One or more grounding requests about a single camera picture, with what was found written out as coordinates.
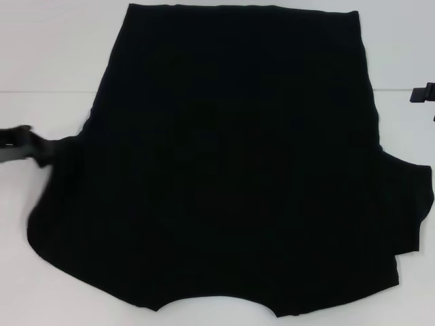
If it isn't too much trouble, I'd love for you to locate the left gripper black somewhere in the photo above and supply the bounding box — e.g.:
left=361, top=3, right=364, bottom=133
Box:
left=0, top=124, right=57, bottom=168

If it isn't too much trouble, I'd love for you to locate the black t-shirt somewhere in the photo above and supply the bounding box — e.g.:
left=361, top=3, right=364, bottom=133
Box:
left=26, top=3, right=434, bottom=309

